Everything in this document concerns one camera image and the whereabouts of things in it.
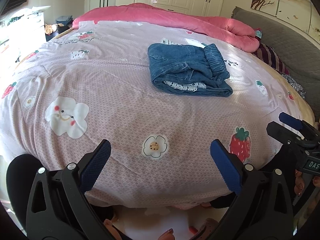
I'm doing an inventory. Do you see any person's foot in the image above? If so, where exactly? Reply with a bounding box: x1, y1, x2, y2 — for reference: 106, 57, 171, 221
103, 211, 123, 240
157, 228, 177, 240

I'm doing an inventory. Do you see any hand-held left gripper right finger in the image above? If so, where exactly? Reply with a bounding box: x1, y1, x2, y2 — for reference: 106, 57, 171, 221
210, 139, 297, 240

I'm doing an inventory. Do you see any dark floral cloth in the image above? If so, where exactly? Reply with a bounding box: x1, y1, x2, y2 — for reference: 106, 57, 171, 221
283, 73, 307, 100

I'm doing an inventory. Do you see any person's right hand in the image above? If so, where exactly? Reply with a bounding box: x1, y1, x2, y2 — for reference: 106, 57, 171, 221
294, 170, 309, 197

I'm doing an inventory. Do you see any person's right foot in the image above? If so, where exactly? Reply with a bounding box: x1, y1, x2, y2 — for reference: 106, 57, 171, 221
157, 228, 177, 240

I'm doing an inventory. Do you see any purple striped pillow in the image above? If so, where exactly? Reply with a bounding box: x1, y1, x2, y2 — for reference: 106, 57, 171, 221
252, 42, 290, 76

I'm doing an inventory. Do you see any white drawer chest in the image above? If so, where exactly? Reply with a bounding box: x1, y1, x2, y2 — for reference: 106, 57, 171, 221
6, 6, 47, 60

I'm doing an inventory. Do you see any pink strawberry printed bed cover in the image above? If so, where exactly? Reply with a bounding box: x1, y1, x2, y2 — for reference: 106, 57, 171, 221
0, 20, 313, 211

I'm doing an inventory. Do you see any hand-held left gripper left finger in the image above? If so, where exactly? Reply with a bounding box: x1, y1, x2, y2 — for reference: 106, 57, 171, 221
25, 139, 118, 240

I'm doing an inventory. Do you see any stack of folded clothes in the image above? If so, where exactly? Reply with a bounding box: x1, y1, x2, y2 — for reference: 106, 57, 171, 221
55, 15, 73, 27

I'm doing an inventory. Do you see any blue denim pants lace hem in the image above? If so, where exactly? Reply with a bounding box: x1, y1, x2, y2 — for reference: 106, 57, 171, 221
147, 43, 233, 97

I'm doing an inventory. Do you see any beige bed sheet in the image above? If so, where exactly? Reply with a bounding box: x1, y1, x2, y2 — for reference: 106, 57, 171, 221
255, 55, 316, 127

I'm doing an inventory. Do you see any person's left foot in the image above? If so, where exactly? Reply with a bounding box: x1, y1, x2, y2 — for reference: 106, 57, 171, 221
103, 211, 123, 240

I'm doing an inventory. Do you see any pink quilt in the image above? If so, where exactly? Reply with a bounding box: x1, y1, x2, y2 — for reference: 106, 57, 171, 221
72, 2, 260, 53

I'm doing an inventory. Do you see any grey quilted headboard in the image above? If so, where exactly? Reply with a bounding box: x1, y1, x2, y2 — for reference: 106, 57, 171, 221
231, 6, 320, 123

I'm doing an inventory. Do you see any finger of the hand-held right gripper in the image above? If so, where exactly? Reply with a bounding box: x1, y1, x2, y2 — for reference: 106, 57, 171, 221
279, 112, 320, 143
266, 121, 304, 147

